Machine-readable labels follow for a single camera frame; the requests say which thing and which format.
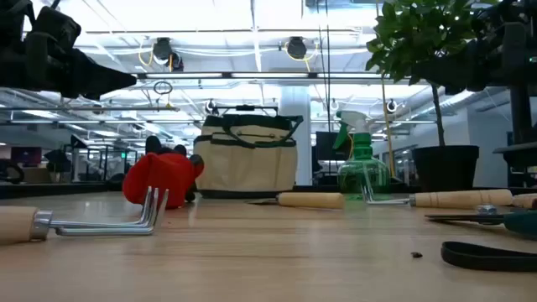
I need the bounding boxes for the beige green-trimmed gardening bag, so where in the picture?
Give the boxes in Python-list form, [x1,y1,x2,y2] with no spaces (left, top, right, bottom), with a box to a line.
[192,104,305,200]

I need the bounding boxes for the black table frame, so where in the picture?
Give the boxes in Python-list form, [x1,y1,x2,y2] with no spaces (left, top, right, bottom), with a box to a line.
[0,180,537,200]

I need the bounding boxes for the green leafy potted plant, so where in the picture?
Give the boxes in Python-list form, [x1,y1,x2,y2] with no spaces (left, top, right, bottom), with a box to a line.
[364,0,504,148]

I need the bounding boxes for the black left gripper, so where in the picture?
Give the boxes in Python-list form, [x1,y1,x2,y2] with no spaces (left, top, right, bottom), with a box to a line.
[0,31,138,101]

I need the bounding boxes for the white building column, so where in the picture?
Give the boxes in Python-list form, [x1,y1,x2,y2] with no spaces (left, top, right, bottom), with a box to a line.
[278,86,314,186]

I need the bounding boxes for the red gardening glove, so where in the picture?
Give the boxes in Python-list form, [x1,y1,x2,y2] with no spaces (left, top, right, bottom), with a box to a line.
[122,151,206,210]

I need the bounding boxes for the trowel with wooden handle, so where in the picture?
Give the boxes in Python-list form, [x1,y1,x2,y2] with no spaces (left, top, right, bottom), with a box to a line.
[247,191,347,211]

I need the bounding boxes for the hanging black cable loop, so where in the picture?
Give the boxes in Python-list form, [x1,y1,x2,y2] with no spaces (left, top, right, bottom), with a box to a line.
[153,80,175,96]

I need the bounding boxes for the wooden tool handle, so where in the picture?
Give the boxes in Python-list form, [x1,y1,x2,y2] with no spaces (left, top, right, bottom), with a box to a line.
[511,193,537,211]

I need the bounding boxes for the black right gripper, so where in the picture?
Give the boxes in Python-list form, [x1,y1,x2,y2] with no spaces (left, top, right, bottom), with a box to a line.
[413,21,529,96]

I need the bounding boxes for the teal-handled pruning shears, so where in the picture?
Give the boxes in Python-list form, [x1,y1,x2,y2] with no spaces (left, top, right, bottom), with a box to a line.
[424,204,537,238]

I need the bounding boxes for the green spray bottle white head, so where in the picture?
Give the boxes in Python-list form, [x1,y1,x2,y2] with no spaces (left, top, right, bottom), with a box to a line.
[332,110,392,201]

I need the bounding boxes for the bamboo plant stake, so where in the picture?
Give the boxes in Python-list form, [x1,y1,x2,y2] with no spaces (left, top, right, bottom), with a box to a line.
[379,75,398,178]

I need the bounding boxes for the black background monitor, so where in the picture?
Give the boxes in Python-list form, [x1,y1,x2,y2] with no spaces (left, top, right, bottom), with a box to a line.
[315,131,352,163]

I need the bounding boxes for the black strap loop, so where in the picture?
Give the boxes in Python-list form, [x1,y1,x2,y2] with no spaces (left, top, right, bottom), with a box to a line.
[440,241,537,273]

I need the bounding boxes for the black ceiling cord reel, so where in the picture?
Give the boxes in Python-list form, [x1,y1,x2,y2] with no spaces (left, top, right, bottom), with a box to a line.
[151,37,175,62]
[285,36,309,60]

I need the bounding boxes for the long ceiling light bar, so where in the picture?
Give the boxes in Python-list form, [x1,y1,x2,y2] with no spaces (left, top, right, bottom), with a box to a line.
[136,71,394,81]

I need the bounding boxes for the bent-prong rake wooden handle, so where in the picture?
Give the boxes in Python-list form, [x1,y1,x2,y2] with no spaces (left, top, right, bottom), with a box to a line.
[0,186,170,247]

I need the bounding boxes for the cultivator with wooden handle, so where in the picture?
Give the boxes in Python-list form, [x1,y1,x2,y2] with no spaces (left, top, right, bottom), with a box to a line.
[361,180,515,211]

